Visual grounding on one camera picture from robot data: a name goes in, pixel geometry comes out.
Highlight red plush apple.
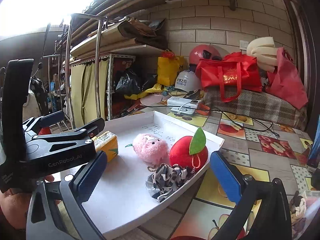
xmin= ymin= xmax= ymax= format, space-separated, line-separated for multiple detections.
xmin=169 ymin=127 xmax=208 ymax=174

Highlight fruit pattern tablecloth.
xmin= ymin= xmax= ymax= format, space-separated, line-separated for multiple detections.
xmin=120 ymin=112 xmax=313 ymax=239

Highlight orange scissors handle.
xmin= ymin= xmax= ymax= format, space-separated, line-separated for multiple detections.
xmin=196 ymin=103 xmax=211 ymax=116

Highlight white shallow cardboard box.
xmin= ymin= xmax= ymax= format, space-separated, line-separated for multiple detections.
xmin=83 ymin=111 xmax=209 ymax=239

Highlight black power adapter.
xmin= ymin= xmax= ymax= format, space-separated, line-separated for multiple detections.
xmin=311 ymin=168 xmax=320 ymax=191

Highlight pink tissue pack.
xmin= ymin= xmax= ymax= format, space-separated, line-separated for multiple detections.
xmin=301 ymin=190 xmax=320 ymax=207

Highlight metal shelf rack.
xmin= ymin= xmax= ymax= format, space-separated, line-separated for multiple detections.
xmin=61 ymin=13 xmax=168 ymax=131

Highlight pink plush toy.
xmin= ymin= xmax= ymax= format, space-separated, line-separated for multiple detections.
xmin=126 ymin=133 xmax=169 ymax=166

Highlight yellow shopping bag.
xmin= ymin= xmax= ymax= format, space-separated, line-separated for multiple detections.
xmin=157 ymin=49 xmax=185 ymax=87

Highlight red tote bag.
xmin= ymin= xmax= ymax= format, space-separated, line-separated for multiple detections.
xmin=195 ymin=52 xmax=262 ymax=103

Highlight red helmet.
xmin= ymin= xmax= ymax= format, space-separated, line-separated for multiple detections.
xmin=189 ymin=44 xmax=222 ymax=66

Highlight dark red fabric bag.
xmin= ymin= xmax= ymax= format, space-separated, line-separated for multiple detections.
xmin=265 ymin=47 xmax=308 ymax=110

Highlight black plastic bag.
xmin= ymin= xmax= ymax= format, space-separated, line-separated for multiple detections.
xmin=114 ymin=68 xmax=157 ymax=96

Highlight black white patterned scrunchie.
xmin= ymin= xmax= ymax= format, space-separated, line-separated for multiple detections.
xmin=145 ymin=164 xmax=195 ymax=203

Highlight person's left hand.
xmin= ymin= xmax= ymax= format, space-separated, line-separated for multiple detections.
xmin=0 ymin=174 xmax=61 ymax=230

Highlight plaid covered cushion bench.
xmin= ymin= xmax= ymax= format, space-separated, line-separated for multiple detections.
xmin=203 ymin=87 xmax=308 ymax=130

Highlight cream foam roll stack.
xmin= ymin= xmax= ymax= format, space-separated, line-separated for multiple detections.
xmin=246 ymin=36 xmax=278 ymax=73

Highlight yellow curtain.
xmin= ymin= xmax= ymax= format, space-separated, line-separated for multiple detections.
xmin=71 ymin=59 xmax=109 ymax=127

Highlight black cable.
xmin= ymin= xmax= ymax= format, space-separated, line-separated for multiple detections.
xmin=147 ymin=104 xmax=281 ymax=138

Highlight white power bank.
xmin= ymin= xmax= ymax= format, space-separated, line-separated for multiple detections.
xmin=167 ymin=96 xmax=201 ymax=116

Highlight beige brown braided rope toy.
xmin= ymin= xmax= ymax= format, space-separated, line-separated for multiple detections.
xmin=289 ymin=191 xmax=306 ymax=225

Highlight white helmet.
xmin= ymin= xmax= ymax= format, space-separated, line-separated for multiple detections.
xmin=175 ymin=70 xmax=202 ymax=92

